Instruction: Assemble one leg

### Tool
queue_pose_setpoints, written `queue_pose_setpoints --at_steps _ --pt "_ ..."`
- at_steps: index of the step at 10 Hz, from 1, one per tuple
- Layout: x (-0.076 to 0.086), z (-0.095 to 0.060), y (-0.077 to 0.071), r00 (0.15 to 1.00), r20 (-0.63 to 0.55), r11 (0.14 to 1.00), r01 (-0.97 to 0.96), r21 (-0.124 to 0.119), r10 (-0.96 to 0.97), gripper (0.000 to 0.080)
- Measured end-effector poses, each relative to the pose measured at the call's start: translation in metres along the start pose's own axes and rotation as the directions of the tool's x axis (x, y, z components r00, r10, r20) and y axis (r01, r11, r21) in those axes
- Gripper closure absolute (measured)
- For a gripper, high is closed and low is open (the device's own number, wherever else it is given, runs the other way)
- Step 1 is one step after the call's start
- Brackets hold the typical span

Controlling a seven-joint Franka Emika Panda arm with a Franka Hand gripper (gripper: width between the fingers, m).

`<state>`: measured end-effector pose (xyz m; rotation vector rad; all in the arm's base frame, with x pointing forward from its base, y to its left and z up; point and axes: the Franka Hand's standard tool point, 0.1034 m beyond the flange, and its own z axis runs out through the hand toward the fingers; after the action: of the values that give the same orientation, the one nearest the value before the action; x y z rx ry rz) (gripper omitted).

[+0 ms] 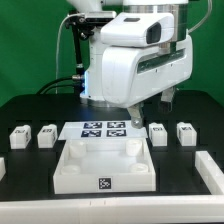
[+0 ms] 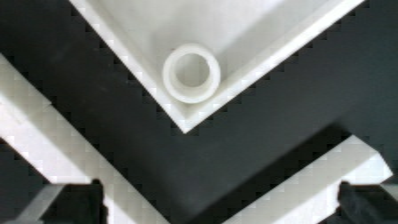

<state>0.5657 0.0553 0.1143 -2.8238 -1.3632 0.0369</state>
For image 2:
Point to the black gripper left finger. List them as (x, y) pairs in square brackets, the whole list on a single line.
[(67, 204)]

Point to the white square tabletop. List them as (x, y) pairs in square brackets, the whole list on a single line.
[(202, 45)]

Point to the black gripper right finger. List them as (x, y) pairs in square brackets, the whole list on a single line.
[(369, 204)]

